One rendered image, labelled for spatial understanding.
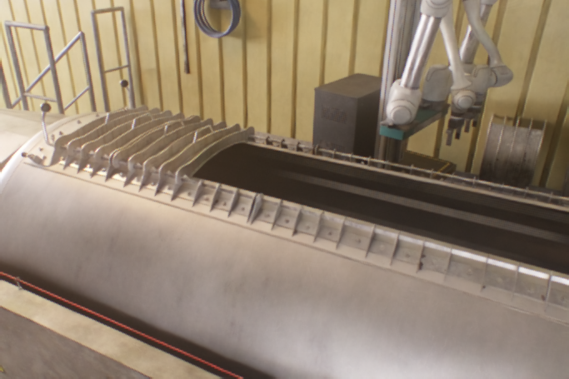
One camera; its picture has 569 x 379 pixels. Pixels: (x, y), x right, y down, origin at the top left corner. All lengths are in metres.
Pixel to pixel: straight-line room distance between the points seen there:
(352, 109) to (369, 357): 1.84
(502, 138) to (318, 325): 2.55
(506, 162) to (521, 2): 1.07
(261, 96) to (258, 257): 2.85
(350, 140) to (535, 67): 1.36
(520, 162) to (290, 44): 1.98
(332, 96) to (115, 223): 1.68
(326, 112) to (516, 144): 1.41
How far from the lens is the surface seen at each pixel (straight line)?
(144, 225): 1.97
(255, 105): 4.47
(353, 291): 1.61
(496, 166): 3.87
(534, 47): 3.79
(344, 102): 3.11
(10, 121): 3.21
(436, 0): 2.55
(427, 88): 3.32
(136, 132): 2.35
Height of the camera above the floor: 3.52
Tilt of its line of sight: 25 degrees down
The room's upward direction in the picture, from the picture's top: 1 degrees clockwise
